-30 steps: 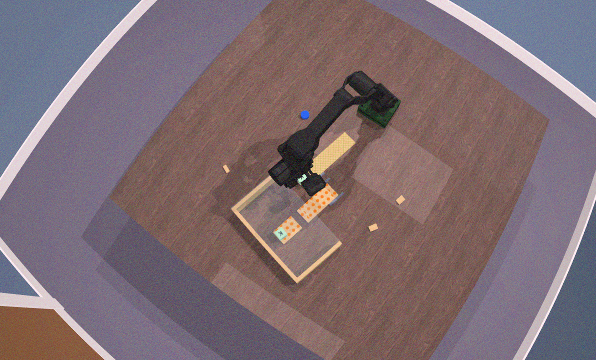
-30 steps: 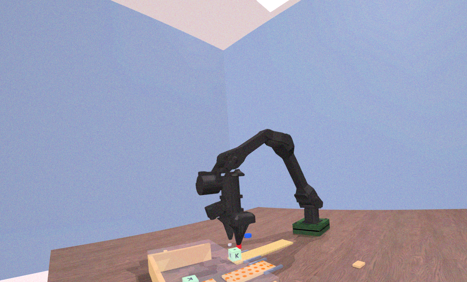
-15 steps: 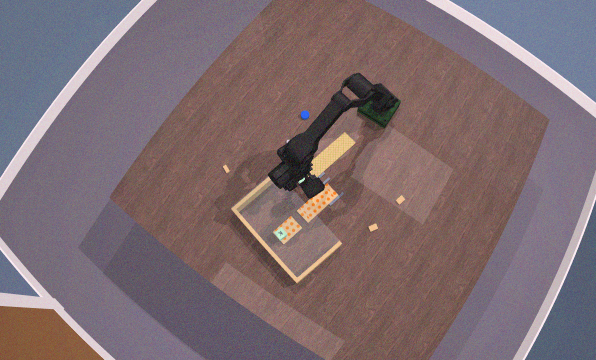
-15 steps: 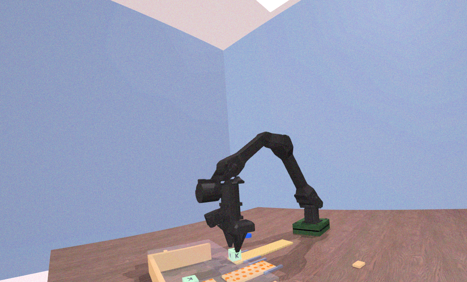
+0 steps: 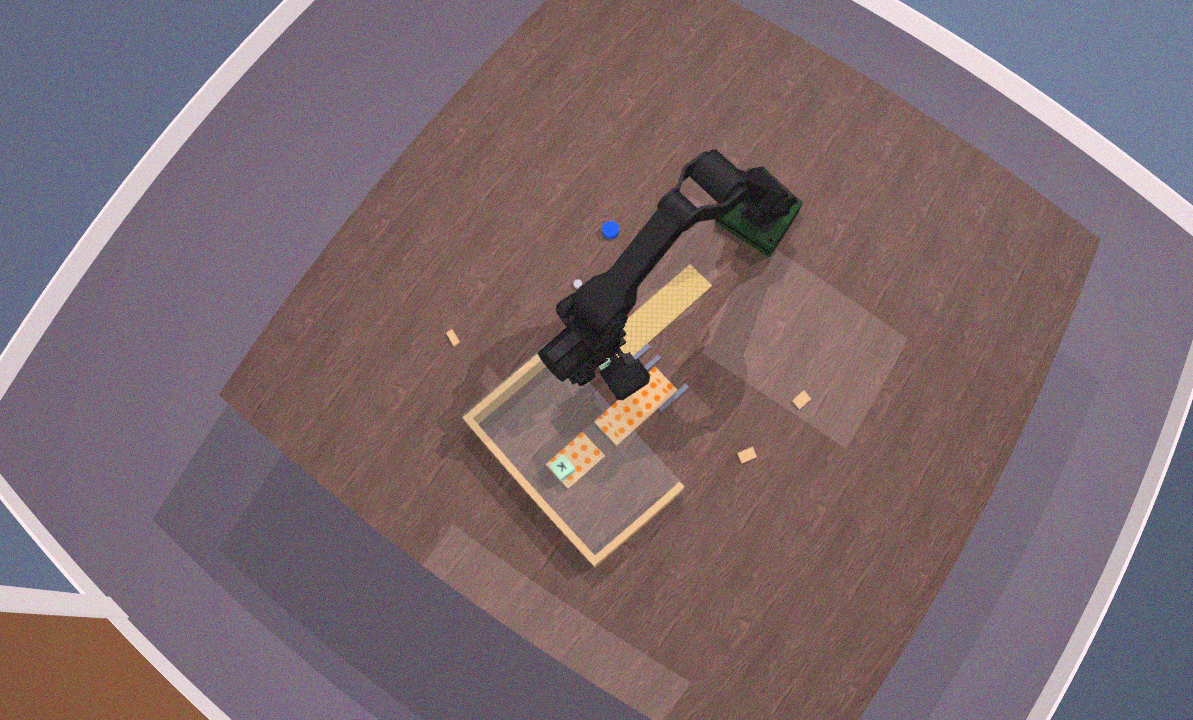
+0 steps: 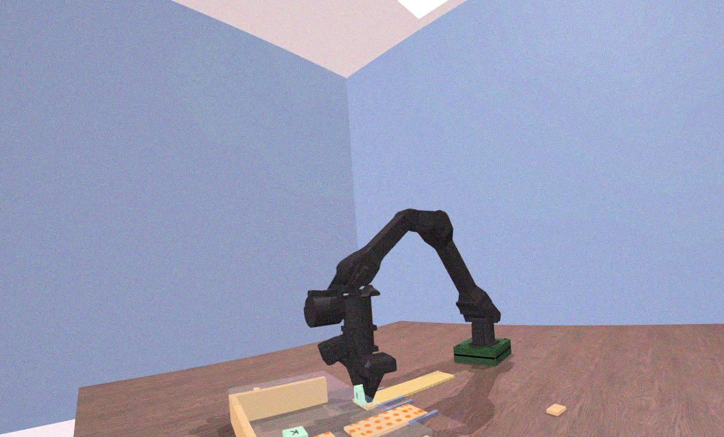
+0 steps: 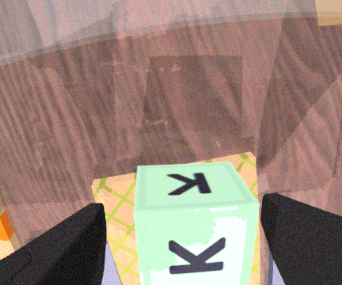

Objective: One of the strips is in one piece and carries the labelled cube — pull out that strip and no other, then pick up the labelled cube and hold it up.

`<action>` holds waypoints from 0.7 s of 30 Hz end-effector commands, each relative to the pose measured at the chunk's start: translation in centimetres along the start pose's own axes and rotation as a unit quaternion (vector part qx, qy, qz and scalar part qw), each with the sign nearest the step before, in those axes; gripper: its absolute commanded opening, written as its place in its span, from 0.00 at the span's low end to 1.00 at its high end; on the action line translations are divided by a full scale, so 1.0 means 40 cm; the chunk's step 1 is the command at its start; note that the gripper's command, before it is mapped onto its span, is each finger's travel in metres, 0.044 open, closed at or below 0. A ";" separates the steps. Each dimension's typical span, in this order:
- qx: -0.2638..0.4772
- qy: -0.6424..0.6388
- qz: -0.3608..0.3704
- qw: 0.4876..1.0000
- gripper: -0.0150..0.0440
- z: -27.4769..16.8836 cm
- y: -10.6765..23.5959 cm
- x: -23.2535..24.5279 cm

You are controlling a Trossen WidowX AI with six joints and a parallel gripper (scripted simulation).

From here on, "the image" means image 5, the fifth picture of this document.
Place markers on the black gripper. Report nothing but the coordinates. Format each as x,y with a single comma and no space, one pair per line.
625,375

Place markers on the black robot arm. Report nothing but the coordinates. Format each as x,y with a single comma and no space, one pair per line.
597,312

